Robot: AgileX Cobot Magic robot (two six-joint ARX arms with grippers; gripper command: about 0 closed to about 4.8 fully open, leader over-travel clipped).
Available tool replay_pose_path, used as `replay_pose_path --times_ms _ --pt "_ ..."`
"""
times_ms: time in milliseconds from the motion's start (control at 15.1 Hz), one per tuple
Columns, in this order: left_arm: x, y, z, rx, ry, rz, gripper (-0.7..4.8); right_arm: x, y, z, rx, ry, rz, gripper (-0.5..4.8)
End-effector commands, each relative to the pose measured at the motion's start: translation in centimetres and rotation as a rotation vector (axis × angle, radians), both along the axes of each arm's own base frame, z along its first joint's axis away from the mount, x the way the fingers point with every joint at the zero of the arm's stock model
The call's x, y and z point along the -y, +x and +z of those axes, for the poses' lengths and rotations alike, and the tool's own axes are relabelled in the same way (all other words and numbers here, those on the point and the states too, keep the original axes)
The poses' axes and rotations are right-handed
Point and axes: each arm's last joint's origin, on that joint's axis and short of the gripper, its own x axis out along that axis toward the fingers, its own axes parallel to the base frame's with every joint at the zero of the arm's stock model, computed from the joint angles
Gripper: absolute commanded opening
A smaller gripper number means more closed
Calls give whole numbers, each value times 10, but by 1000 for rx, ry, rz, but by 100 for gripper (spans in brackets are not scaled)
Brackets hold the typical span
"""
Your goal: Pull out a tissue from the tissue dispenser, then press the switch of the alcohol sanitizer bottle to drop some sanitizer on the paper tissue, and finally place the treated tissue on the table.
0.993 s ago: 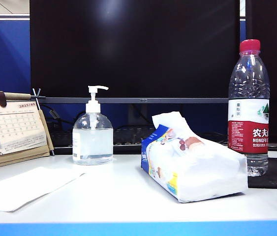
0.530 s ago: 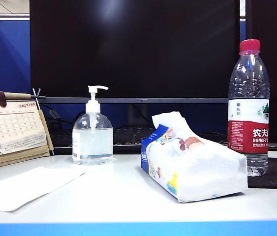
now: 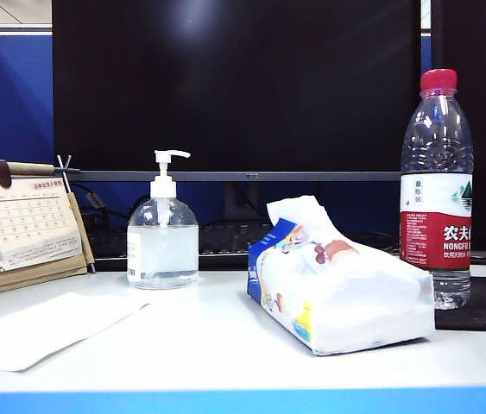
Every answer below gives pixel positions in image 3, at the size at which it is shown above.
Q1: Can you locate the black monitor stand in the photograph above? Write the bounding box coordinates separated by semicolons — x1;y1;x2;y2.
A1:
224;180;272;224

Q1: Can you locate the soft tissue pack cartoon print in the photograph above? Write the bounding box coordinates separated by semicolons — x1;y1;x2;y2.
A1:
246;217;437;357

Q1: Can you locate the wide blue partition panel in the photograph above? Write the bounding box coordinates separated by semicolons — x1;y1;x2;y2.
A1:
0;32;54;164

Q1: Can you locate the black cable with ferrite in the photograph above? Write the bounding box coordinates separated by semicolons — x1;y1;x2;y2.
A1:
69;183;110;216

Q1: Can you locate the black AOC computer monitor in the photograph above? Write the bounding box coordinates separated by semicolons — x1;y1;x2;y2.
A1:
51;0;423;183

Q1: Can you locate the water bottle red label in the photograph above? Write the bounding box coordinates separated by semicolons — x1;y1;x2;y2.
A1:
399;67;473;311

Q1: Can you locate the beige desk calendar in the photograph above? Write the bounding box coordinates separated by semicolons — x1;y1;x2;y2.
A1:
0;154;97;302

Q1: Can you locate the blue partition panel sliver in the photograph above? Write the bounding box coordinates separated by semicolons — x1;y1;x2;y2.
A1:
420;34;433;81

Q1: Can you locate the black keyboard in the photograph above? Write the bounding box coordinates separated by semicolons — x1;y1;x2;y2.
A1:
85;219;274;260

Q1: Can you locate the white tissue sheet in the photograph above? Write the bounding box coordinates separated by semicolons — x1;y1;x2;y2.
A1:
266;194;329;242
0;292;151;373

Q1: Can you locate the clear sanitizer pump bottle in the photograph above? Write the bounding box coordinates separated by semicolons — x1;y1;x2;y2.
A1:
126;149;199;291

